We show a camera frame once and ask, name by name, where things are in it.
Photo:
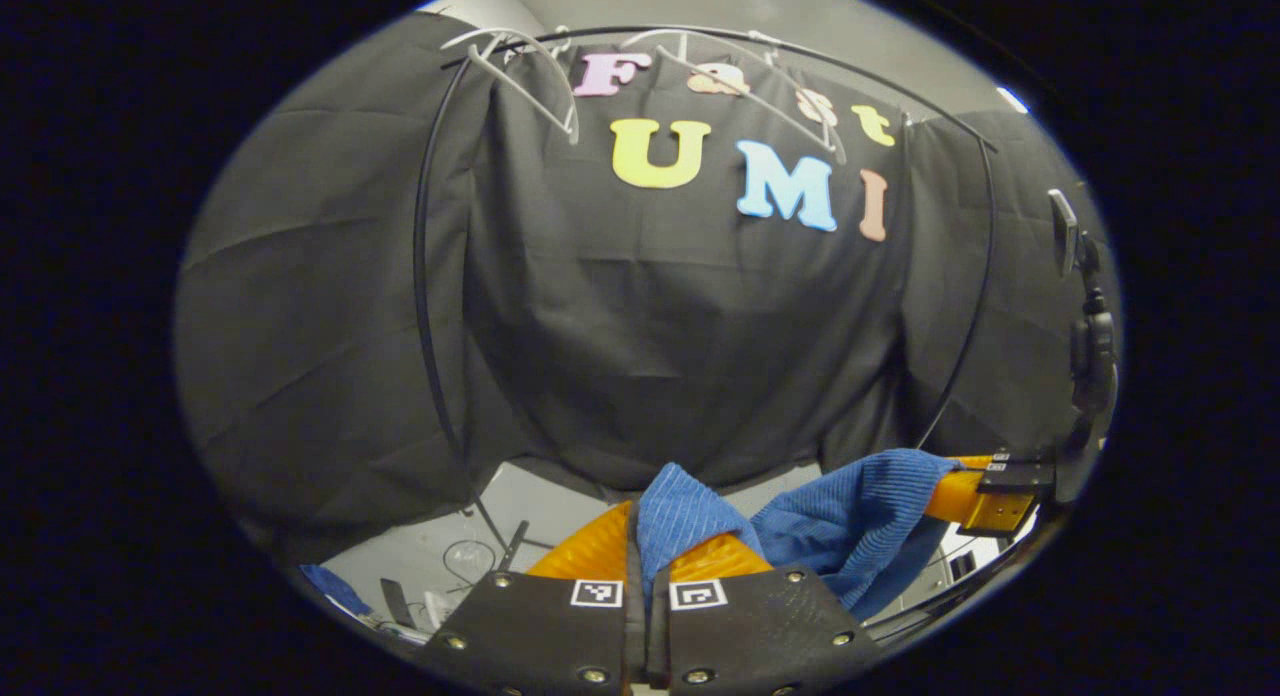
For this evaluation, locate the empty white hanger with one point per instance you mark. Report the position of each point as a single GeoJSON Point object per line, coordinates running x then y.
{"type": "Point", "coordinates": [520, 86]}

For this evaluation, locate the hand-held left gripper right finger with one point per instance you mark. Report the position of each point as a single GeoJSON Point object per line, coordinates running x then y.
{"type": "Point", "coordinates": [760, 626]}

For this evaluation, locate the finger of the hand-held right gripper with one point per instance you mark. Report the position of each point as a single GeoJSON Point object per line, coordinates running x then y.
{"type": "Point", "coordinates": [975, 462]}
{"type": "Point", "coordinates": [990, 506]}

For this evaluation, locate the small ceiling light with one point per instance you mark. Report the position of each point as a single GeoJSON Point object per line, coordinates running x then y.
{"type": "Point", "coordinates": [1013, 99]}

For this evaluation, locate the blue object on floor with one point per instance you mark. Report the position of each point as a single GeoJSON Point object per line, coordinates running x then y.
{"type": "Point", "coordinates": [335, 588]}

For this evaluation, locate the black clothes rack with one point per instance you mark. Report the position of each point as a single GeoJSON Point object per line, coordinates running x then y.
{"type": "Point", "coordinates": [425, 276]}

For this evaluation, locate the phone on black stand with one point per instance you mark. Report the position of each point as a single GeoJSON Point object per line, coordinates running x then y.
{"type": "Point", "coordinates": [1092, 346]}

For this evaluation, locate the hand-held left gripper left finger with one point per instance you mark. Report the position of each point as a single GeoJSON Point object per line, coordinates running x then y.
{"type": "Point", "coordinates": [540, 626]}

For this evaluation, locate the black backdrop cloth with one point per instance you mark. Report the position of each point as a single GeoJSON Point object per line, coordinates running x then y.
{"type": "Point", "coordinates": [650, 356]}

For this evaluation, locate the white hanger with jacket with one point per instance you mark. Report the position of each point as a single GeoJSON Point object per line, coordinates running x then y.
{"type": "Point", "coordinates": [740, 86]}

